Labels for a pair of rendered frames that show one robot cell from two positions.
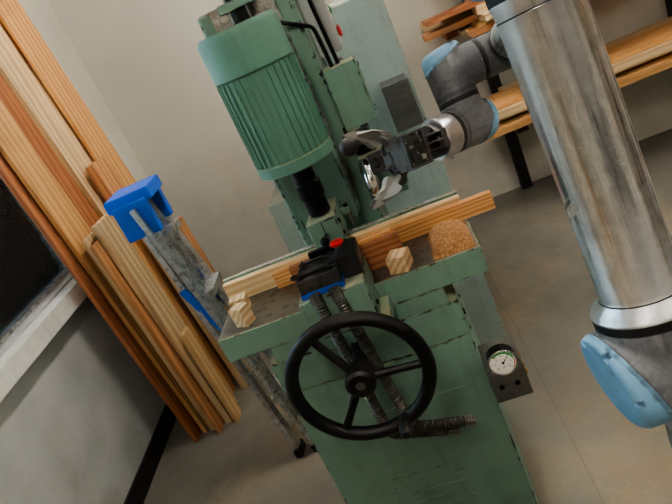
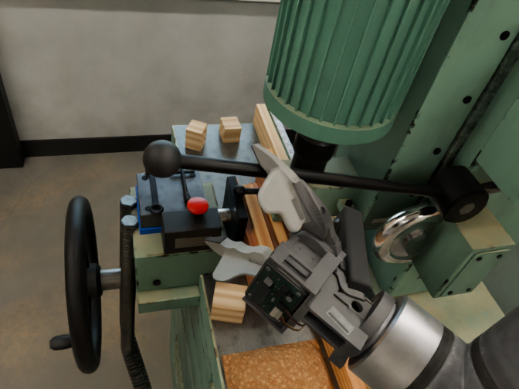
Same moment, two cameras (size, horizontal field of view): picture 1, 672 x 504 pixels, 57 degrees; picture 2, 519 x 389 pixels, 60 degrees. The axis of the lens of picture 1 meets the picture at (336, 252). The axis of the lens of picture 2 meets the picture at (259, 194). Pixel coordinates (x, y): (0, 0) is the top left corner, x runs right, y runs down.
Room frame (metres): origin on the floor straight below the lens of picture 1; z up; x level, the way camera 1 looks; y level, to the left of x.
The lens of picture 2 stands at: (0.99, -0.39, 1.48)
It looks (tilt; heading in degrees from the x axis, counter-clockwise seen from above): 45 degrees down; 55
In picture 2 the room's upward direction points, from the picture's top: 13 degrees clockwise
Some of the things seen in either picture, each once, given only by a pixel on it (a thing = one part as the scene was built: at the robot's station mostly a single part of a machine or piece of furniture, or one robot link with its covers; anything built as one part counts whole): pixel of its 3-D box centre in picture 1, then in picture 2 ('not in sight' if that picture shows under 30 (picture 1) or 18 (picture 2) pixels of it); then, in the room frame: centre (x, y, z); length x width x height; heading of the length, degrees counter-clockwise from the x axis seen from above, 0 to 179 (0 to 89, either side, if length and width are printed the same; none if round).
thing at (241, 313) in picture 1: (242, 314); (196, 135); (1.25, 0.25, 0.92); 0.04 x 0.03 x 0.05; 51
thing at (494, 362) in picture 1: (502, 361); not in sight; (1.08, -0.22, 0.65); 0.06 x 0.04 x 0.08; 79
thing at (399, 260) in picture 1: (399, 260); (228, 302); (1.17, -0.11, 0.92); 0.05 x 0.04 x 0.04; 151
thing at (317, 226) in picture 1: (329, 226); (310, 192); (1.35, -0.01, 0.99); 0.14 x 0.07 x 0.09; 169
